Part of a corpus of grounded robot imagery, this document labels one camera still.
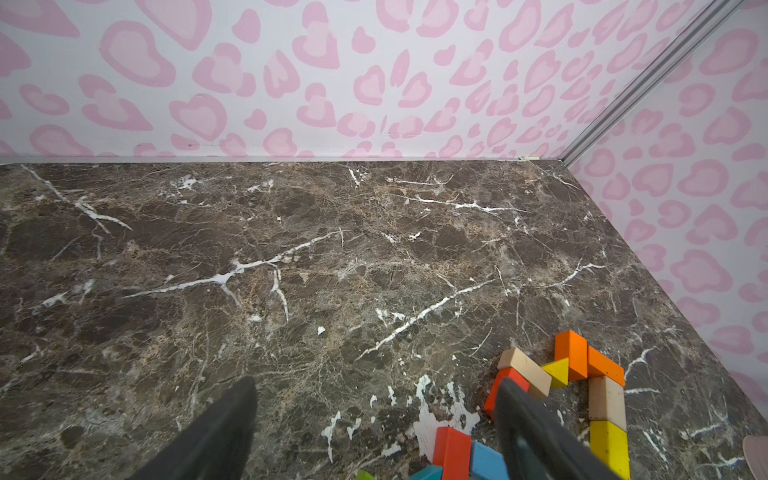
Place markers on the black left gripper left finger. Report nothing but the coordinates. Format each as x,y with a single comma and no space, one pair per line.
216,445

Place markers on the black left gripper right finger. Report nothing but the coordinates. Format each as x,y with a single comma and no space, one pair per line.
535,445

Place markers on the light blue block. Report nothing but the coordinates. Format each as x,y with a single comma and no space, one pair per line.
487,463

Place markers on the yellow rectangular block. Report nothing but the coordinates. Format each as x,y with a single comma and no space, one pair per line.
610,444

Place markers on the yellow triangle block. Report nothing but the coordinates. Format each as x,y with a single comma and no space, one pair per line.
558,370

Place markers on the tan block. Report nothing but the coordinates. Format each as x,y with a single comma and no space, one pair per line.
539,380
607,401

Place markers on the orange block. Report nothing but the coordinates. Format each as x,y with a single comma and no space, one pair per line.
601,366
573,347

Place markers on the teal triangle block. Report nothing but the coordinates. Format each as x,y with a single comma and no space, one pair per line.
430,472

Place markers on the green block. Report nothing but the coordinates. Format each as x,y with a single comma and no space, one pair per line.
364,475

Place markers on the pink pencil cup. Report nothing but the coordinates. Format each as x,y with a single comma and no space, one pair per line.
755,450

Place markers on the right corner frame post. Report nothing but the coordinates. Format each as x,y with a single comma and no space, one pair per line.
693,35

